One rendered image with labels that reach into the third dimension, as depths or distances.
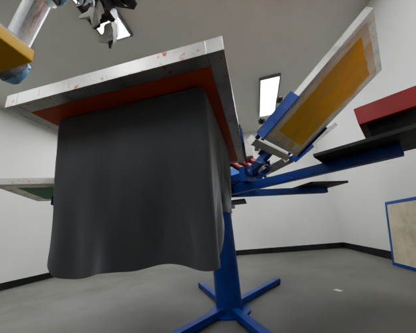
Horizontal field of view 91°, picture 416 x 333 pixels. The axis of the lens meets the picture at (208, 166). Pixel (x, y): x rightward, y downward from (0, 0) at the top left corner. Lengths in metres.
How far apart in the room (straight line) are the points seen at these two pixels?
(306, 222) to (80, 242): 4.86
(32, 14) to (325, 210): 5.20
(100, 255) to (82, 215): 0.11
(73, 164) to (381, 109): 1.24
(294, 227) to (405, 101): 4.17
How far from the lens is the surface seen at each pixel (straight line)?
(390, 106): 1.25
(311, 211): 5.21
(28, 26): 1.31
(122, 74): 0.55
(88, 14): 0.74
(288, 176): 1.48
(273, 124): 1.29
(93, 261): 0.58
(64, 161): 0.68
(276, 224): 5.08
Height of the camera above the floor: 0.60
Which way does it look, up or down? 17 degrees up
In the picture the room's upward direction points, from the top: 6 degrees counter-clockwise
